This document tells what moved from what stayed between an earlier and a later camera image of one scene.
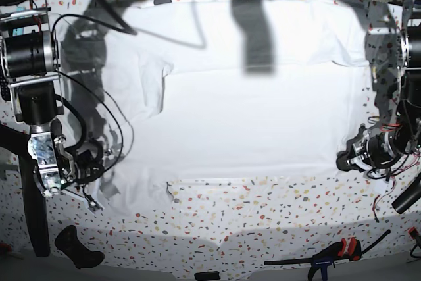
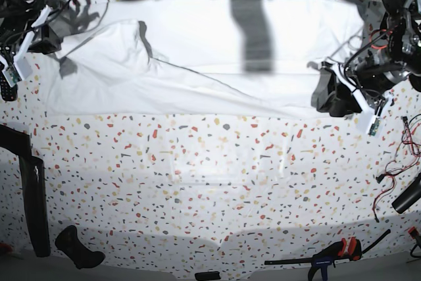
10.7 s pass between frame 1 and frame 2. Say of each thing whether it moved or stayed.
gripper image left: moved
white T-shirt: moved
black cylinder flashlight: stayed
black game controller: stayed
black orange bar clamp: stayed
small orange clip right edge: stayed
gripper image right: moved
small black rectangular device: stayed
